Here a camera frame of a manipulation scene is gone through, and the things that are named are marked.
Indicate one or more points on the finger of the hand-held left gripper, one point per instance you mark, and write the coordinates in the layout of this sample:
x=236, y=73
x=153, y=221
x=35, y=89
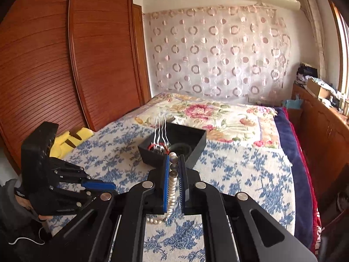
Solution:
x=81, y=198
x=95, y=186

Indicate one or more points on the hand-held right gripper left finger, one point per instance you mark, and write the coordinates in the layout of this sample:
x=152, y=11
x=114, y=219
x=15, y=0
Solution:
x=165, y=188

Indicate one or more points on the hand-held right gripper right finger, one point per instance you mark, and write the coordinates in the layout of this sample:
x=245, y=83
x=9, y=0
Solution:
x=183, y=188

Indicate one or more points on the black square box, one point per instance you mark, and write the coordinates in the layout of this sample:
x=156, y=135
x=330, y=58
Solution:
x=190, y=139

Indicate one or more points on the silver wavy hair comb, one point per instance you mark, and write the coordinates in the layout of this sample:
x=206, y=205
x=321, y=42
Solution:
x=160, y=131

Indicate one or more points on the person's left forearm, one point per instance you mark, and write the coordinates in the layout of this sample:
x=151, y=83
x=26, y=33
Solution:
x=16, y=223

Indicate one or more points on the person's left hand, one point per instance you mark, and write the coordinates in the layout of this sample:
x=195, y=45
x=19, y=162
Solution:
x=30, y=206

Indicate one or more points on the yellow plush toy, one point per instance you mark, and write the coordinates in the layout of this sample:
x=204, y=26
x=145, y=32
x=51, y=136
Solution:
x=71, y=139

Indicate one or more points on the blue floral blanket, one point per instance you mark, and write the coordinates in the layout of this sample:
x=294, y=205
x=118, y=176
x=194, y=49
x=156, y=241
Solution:
x=240, y=174

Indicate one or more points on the pink floral quilt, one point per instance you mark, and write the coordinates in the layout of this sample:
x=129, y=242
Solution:
x=223, y=117

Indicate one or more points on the brown slatted wooden wardrobe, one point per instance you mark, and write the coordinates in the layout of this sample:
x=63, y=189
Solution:
x=68, y=68

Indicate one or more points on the dark blue blanket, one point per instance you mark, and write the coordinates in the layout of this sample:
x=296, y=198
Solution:
x=297, y=169

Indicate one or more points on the sheer circle-patterned curtain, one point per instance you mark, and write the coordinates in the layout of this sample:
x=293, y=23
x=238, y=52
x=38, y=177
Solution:
x=218, y=51

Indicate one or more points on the long wooden cabinet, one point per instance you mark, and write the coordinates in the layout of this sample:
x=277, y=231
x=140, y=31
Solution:
x=319, y=142

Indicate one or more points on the open cardboard box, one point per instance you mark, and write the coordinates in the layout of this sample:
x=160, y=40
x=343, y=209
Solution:
x=317, y=90

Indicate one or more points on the pile of dark clutter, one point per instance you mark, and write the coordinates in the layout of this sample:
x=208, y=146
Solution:
x=305, y=73

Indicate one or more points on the wooden framed window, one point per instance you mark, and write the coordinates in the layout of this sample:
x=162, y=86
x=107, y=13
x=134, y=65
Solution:
x=340, y=49

